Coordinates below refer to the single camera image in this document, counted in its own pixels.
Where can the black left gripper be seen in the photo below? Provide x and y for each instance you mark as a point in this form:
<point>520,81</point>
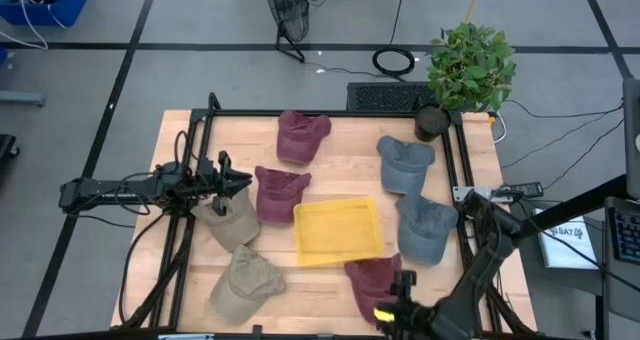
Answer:
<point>207,190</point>

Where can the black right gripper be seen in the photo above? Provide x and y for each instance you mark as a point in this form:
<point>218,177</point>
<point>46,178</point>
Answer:
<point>417,322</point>

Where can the maroon baseball cap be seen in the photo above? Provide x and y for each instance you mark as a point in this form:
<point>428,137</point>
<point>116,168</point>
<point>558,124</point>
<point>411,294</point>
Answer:
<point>370,285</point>
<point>280,195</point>
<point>300,137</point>

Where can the tan baseball cap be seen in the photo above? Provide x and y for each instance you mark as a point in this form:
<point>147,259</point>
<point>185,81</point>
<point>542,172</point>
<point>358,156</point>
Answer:
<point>237,230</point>
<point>245,285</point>

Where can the grey baseball cap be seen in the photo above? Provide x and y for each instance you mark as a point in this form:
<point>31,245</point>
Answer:
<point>405,165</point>
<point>425,230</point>

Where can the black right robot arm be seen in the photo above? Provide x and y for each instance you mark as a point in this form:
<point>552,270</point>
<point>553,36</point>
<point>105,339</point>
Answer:
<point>470,290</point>

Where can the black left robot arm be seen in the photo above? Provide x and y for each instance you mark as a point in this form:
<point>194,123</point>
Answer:
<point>100,189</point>

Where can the yellow plastic container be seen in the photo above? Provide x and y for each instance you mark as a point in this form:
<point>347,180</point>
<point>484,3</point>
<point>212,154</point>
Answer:
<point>337,232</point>

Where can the black power adapter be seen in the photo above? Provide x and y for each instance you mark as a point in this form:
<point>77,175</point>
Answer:
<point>527,188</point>

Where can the white paper sheet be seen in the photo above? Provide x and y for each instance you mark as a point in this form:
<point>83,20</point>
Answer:
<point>565,250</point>

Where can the black floor fan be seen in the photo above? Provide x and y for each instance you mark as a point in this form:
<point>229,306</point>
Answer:
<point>290,10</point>

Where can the black plant pot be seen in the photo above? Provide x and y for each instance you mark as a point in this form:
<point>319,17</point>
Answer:
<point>431,122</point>

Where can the black chair base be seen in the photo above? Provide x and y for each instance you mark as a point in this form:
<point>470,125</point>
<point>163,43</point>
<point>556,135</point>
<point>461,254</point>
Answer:
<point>7,145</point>

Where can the blue plastic bin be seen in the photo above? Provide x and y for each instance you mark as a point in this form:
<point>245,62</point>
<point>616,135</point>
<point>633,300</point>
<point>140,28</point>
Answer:
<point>70,7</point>

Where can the black keyboard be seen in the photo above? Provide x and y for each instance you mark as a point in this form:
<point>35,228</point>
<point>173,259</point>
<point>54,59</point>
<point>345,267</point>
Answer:
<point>627,235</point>

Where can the green leafy plant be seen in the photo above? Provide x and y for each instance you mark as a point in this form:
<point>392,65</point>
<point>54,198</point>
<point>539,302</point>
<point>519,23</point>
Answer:
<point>470,65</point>

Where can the grey monitor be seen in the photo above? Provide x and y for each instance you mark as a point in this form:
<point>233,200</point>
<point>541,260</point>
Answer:
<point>632,130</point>

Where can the black metal table frame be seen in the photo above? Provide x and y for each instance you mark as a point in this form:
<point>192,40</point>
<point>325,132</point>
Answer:
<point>240,112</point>

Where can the white metal bracket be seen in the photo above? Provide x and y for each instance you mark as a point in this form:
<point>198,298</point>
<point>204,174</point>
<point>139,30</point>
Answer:
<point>462,194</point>

